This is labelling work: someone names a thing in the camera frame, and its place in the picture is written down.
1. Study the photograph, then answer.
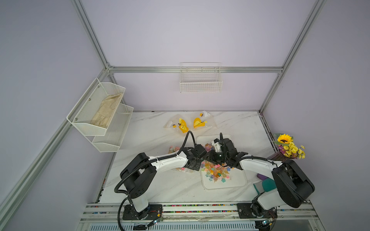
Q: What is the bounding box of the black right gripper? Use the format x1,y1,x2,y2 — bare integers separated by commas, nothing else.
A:
201,150,228,165

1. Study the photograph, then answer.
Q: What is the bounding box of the clear ziploc bag of candies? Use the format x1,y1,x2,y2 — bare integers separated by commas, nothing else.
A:
193,111,217,130

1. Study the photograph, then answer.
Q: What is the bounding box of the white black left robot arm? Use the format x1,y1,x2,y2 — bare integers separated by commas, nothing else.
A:
114,131,207,220

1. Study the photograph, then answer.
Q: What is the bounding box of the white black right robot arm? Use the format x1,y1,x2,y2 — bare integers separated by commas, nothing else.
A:
205,134,315,218

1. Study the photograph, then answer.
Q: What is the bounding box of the pile of candies on tray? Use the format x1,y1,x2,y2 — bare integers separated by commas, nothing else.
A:
200,160,231,183

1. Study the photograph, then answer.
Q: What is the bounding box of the white plastic tray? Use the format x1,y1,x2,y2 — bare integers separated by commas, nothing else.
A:
196,135,247,190

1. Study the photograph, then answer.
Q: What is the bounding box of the purple object beside vase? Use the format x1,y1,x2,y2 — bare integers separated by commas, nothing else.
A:
257,173,268,181

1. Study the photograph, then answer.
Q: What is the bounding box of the green rubber glove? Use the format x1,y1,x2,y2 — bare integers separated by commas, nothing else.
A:
253,178,277,194

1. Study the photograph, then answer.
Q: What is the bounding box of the dark glass vase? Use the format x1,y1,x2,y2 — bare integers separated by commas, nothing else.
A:
267,152,288,161

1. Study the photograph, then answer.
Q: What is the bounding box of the sunflower and yellow flower bouquet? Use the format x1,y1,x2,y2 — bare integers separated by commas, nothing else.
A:
274,133,305,159

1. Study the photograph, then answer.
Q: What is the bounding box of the beige cloth in shelf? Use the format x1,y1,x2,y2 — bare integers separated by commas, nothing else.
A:
90,93,123,129

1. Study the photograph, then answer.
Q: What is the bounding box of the white two-tier mesh shelf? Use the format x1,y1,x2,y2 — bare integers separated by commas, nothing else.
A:
66,79,134,153

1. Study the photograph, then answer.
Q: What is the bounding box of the white wire wall basket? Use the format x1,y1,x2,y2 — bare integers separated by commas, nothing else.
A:
180,62,223,93

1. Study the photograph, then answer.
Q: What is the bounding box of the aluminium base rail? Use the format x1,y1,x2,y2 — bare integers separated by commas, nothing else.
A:
77,202,325,231

